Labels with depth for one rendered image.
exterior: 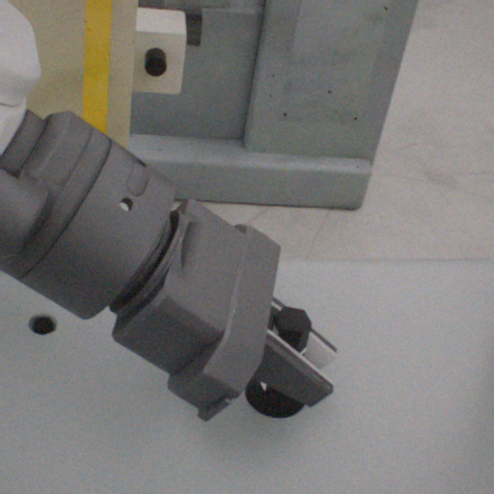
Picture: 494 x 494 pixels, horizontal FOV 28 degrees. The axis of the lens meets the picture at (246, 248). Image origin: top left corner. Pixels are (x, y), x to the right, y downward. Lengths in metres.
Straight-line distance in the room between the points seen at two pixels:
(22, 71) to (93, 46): 1.95
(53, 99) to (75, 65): 0.11
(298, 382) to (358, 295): 0.12
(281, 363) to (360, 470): 0.08
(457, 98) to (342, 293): 4.00
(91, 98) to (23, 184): 2.05
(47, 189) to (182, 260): 0.08
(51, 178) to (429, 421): 0.27
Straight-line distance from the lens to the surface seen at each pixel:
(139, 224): 0.49
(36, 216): 0.46
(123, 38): 2.42
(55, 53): 2.44
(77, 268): 0.49
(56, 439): 0.56
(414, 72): 4.74
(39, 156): 0.48
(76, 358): 0.60
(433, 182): 4.06
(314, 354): 0.58
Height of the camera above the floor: 2.34
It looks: 41 degrees down
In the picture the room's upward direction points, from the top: 10 degrees clockwise
